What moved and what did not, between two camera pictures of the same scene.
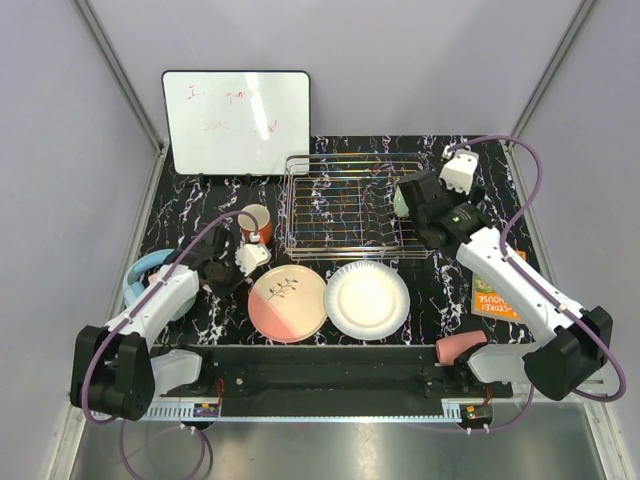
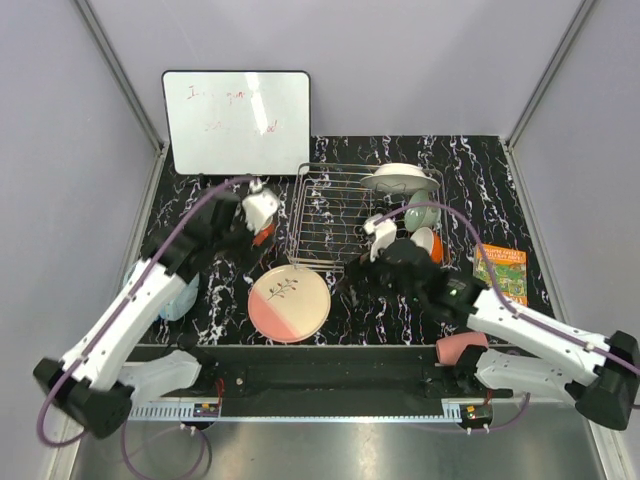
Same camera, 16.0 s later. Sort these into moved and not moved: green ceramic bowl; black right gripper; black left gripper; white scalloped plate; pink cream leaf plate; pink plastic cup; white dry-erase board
Moved: green ceramic bowl; black right gripper; white scalloped plate; black left gripper
Not moved: pink cream leaf plate; white dry-erase board; pink plastic cup
